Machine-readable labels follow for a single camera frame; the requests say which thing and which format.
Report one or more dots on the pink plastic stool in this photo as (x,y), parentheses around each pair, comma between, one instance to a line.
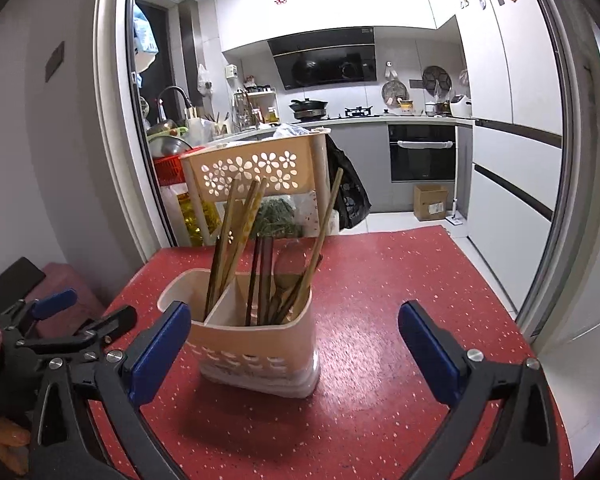
(88,308)

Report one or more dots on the brown wooden chopstick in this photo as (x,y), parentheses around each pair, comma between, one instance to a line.
(220,248)

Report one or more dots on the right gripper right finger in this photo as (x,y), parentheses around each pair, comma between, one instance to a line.
(523,440)

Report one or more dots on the black built-in oven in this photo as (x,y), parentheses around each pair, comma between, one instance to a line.
(422,152)

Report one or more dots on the black plastic bag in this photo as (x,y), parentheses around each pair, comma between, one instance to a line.
(352,202)

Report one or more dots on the cardboard box on floor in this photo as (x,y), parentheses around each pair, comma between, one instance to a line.
(430,201)

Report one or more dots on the beige flower cutout chair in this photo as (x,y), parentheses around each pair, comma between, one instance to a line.
(293,165)

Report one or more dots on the chopstick with blue striped tip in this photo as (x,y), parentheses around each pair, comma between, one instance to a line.
(291,298)

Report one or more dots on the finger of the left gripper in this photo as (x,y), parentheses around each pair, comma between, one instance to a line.
(23,315)
(28,355)

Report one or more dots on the steel bowl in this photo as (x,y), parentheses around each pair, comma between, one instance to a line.
(164,145)

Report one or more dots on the right hand orange glove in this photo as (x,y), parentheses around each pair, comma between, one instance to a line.
(12,439)

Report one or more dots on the beige plastic utensil holder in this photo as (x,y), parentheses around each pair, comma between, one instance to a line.
(281,360)

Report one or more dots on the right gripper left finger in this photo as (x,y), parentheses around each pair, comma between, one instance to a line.
(65,441)

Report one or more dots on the black wok on stove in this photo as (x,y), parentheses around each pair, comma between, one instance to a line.
(308,110)

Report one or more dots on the dark chopstick in holder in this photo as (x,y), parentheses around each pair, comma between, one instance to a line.
(266,261)

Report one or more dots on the black range hood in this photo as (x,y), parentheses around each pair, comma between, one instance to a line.
(329,56)

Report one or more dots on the white refrigerator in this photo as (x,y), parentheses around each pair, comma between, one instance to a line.
(514,87)

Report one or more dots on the white rice cooker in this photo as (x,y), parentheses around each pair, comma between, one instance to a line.
(460,106)

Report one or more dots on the green vegetables in bag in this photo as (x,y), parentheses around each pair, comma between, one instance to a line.
(276,219)

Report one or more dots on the red plastic basket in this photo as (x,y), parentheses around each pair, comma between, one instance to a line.
(169,170)

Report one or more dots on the bamboo chopstick in holder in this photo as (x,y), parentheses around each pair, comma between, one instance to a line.
(253,201)

